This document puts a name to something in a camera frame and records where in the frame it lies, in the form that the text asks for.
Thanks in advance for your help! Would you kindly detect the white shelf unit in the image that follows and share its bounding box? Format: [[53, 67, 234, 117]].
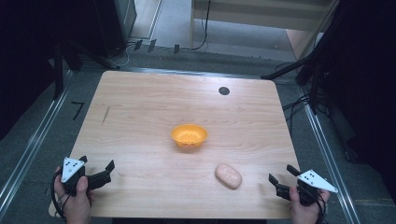
[[189, 0, 339, 50]]

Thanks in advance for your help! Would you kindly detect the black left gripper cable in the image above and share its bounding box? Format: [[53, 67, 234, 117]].
[[49, 169, 72, 220]]

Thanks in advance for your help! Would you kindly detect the black hanging cable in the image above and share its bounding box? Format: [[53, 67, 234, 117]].
[[190, 0, 212, 51]]

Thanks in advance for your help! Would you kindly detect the pink oval soap bar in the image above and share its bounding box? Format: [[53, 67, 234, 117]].
[[214, 163, 244, 190]]

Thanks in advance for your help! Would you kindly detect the black cabinet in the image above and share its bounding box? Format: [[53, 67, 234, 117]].
[[92, 0, 138, 59]]

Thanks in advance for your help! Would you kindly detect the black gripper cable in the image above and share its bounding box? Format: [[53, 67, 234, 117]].
[[49, 169, 72, 220], [313, 196, 329, 224]]

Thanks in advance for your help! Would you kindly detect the orange plastic bowl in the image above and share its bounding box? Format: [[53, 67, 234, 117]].
[[170, 123, 209, 148]]

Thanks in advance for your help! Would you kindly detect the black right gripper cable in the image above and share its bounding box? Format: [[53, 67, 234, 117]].
[[313, 196, 329, 224]]

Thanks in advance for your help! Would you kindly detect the white floor cable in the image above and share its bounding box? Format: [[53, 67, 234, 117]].
[[115, 42, 138, 68]]

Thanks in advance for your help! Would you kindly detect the person's right hand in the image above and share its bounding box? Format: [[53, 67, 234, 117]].
[[288, 185, 332, 224]]

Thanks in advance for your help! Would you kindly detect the person's left hand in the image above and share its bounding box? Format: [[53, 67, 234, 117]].
[[53, 166, 94, 224]]

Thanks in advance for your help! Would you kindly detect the metal floor rail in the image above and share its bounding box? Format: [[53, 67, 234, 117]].
[[299, 87, 362, 224], [0, 70, 75, 217], [120, 66, 263, 79]]

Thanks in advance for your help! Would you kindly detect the black floor cables bundle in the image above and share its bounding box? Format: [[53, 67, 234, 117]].
[[281, 92, 312, 133]]

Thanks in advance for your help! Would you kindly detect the black metal stand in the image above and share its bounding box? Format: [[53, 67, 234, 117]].
[[261, 46, 332, 116], [51, 36, 121, 101]]

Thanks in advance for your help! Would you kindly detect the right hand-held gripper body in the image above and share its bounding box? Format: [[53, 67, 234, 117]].
[[290, 169, 339, 208]]

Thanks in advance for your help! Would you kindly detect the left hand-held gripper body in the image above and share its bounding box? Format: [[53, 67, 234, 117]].
[[60, 156, 92, 198]]

